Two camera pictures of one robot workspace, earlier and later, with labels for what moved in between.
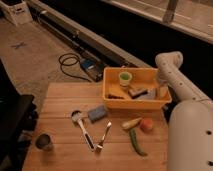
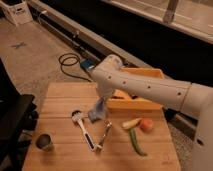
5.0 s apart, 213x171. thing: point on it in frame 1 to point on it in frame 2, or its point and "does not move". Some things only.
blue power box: x=88 y=64 does not move
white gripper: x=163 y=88 to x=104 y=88
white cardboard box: x=17 y=11 does not move
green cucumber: x=135 y=143 does not move
